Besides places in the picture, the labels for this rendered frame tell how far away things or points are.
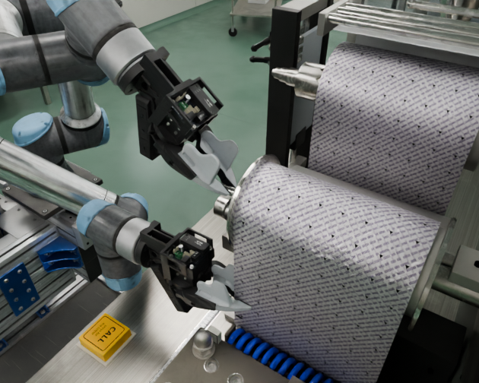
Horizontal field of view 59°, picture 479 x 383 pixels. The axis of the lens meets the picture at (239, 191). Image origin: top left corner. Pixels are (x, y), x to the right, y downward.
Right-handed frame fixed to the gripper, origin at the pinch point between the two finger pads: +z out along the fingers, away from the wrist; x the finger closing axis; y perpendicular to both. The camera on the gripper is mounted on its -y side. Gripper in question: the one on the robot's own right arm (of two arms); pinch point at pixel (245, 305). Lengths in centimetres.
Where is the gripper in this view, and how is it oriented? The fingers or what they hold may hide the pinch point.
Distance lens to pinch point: 69.1
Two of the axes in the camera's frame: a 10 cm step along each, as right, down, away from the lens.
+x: 5.4, -5.2, 6.6
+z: 8.4, 3.4, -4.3
